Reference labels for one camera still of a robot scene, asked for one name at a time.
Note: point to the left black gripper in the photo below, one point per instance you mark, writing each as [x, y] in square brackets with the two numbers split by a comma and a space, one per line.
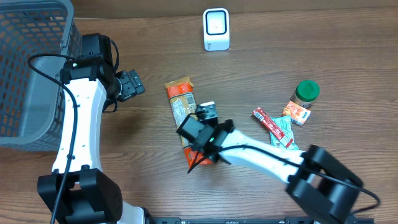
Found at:
[131, 86]

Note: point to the orange noodle packet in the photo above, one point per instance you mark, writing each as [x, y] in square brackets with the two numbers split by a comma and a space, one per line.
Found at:
[182, 103]

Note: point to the teal snack packet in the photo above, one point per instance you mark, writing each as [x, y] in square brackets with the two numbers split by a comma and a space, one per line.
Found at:
[285, 124]

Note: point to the red white stick packet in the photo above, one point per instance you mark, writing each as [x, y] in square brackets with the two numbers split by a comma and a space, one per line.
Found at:
[260, 114]

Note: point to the small orange white box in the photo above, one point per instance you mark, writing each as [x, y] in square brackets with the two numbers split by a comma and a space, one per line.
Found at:
[298, 114]

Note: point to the green lid white jar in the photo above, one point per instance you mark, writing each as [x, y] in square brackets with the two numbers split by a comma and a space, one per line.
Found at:
[305, 94]

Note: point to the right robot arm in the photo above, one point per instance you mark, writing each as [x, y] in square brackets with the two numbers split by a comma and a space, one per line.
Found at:
[319, 183]

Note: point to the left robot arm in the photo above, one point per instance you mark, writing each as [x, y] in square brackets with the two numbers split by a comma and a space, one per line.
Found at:
[77, 190]

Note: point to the white barcode scanner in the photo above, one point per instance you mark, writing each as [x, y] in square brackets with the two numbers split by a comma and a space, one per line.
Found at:
[216, 31]

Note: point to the grey plastic mesh basket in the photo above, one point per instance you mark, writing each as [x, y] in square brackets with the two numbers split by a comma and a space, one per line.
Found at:
[32, 107]

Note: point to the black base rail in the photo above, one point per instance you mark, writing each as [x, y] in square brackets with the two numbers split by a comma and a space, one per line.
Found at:
[286, 220]

